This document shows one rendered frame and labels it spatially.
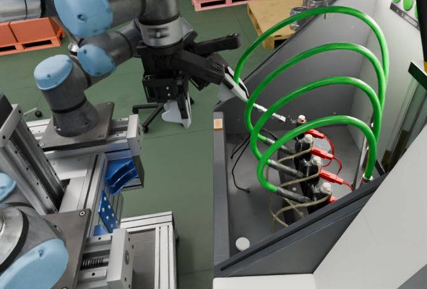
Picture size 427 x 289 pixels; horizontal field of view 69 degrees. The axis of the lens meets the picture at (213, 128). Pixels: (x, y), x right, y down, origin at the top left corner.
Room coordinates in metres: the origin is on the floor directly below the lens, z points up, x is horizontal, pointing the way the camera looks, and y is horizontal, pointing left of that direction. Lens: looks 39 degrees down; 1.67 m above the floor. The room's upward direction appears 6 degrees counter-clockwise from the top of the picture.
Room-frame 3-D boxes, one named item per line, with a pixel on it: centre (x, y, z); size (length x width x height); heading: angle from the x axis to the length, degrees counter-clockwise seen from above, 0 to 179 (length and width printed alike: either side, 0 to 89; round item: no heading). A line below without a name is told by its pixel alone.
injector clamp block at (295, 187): (0.54, -0.24, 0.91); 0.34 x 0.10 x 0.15; 176
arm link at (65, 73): (0.89, 0.47, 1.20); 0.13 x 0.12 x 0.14; 142
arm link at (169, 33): (0.56, 0.07, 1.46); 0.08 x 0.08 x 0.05
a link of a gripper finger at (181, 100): (0.54, 0.06, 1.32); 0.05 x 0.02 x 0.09; 176
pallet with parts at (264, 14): (4.06, -1.15, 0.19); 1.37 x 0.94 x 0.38; 3
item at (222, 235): (0.67, -0.01, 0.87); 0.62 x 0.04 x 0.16; 176
